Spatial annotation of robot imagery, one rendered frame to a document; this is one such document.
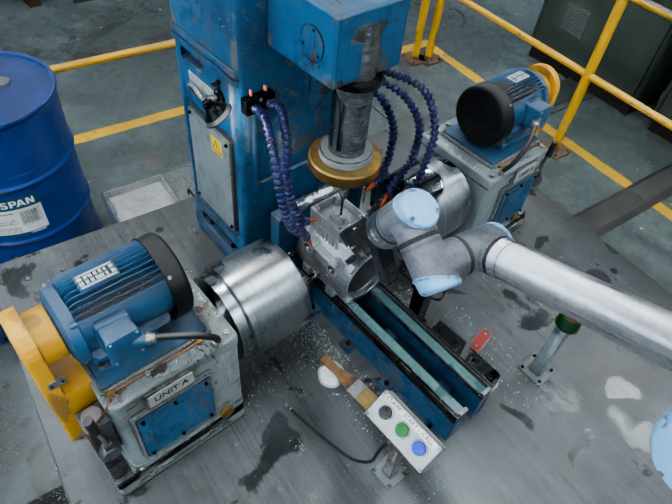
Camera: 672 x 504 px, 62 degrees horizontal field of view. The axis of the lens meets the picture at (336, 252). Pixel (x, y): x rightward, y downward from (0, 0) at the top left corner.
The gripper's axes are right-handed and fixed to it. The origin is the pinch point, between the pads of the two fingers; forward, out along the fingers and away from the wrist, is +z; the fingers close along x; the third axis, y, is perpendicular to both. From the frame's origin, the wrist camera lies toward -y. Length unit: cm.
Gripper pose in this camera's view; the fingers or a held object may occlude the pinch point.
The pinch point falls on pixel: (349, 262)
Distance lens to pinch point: 144.4
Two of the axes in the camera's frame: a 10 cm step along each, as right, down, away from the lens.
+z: -4.0, 2.8, 8.8
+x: -7.6, 4.4, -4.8
